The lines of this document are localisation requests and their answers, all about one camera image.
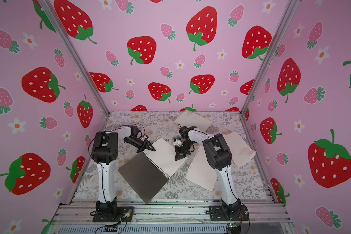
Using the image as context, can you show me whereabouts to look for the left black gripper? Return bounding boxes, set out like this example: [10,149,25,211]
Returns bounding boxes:
[125,138,157,155]

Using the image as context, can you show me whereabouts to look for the dark brown spiral notebook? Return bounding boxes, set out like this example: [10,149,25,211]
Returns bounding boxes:
[118,138,187,204]

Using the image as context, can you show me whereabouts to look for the white spiral notebook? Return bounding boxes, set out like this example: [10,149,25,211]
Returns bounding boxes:
[174,111,212,132]

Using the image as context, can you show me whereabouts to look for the torn lined paper page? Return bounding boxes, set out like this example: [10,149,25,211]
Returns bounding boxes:
[224,132,256,167]

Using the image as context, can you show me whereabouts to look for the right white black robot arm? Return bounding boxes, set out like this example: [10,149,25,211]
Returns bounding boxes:
[175,126,242,214]

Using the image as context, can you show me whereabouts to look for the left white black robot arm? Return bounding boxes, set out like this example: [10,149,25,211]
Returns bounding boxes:
[89,125,156,215]

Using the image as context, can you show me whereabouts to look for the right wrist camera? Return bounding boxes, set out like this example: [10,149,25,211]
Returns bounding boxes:
[173,138,182,147]

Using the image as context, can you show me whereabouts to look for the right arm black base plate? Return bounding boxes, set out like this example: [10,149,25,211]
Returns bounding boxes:
[205,205,250,222]

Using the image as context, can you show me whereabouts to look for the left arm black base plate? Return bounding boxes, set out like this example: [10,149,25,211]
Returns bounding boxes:
[93,206,134,223]

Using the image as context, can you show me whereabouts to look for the aluminium frame rail base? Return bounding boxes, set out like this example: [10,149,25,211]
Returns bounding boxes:
[46,199,296,234]

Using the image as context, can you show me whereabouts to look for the left aluminium corner post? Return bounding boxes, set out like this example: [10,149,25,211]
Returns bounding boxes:
[40,1,110,115]

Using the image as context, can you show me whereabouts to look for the aluminium corner post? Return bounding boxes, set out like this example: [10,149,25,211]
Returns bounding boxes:
[40,1,110,115]
[240,0,301,115]

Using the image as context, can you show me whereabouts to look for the right aluminium corner post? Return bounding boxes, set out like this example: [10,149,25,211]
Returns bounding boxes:
[240,0,301,115]

